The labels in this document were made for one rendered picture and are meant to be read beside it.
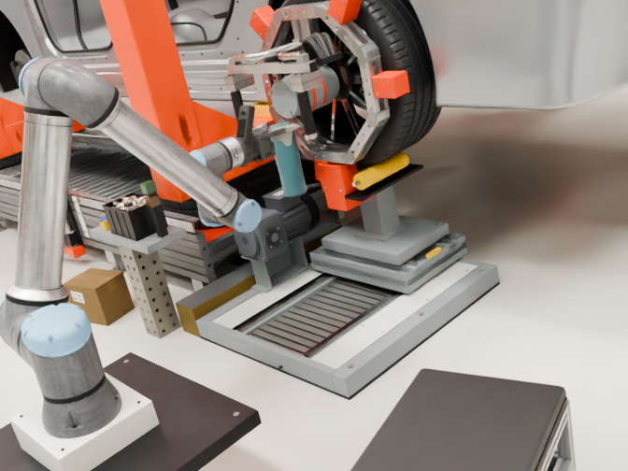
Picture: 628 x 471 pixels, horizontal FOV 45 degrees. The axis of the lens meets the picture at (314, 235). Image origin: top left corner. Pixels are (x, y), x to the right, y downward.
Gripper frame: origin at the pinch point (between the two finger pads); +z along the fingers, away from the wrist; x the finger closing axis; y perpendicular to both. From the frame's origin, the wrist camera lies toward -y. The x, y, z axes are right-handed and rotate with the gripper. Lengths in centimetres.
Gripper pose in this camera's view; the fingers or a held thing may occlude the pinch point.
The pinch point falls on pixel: (284, 122)
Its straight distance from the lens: 233.7
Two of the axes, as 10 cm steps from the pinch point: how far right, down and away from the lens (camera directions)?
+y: 2.0, 9.1, 3.7
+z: 7.1, -3.9, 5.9
